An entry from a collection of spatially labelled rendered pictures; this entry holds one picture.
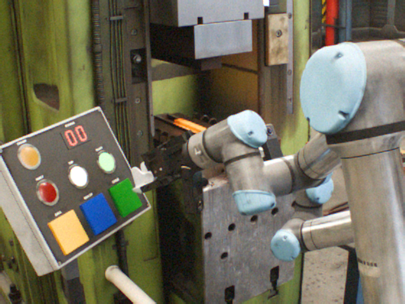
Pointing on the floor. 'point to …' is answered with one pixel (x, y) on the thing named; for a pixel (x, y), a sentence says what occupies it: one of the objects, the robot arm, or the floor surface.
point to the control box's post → (72, 282)
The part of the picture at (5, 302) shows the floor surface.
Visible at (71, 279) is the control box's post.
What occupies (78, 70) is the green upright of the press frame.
